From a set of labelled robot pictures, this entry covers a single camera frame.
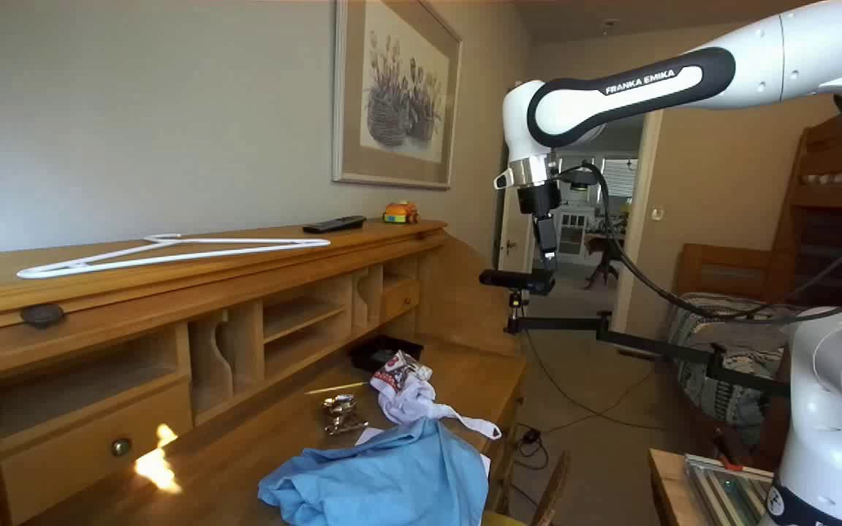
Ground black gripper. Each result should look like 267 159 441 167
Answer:
517 178 568 270

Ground blue towel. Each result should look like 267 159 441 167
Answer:
256 417 491 526

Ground white door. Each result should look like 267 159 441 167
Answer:
494 184 541 278

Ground dark distant chair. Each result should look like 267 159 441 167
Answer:
582 227 631 292

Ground black remote control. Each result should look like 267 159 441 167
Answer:
302 212 368 235

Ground patterned grey bedding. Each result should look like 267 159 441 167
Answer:
665 289 797 446

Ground framed flower picture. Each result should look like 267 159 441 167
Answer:
330 0 465 192

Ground wooden chair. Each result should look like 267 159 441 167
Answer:
482 446 574 526

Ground white paper sheet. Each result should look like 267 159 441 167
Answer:
354 422 389 450

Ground shiny silver metal items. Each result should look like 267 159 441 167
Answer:
320 387 374 437

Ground wooden bunk bed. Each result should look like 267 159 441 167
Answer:
672 113 842 316

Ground stack of books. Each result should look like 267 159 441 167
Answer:
682 450 782 526

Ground white plastic clothes hanger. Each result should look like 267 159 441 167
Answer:
14 231 335 282

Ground wooden desk with cubbies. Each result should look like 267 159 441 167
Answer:
0 219 530 526

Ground small dark oval object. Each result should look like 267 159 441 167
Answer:
19 301 71 329

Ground black camera tripod boom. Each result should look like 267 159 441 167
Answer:
478 265 797 396

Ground black floor cable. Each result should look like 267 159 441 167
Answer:
511 326 659 462

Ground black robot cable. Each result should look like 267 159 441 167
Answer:
560 159 842 329

